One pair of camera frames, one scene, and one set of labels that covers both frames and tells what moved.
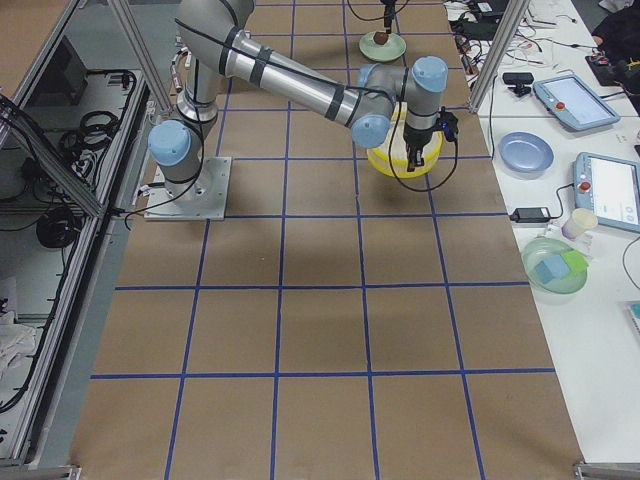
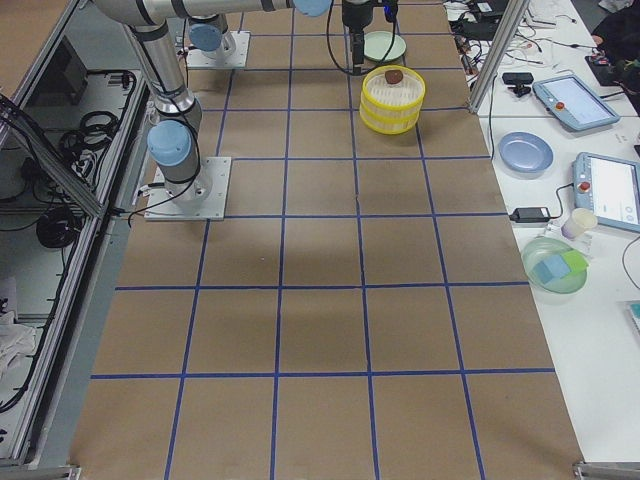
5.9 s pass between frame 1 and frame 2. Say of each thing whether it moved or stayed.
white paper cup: stayed
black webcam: stayed
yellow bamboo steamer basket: moved
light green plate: stayed
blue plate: stayed
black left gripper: moved
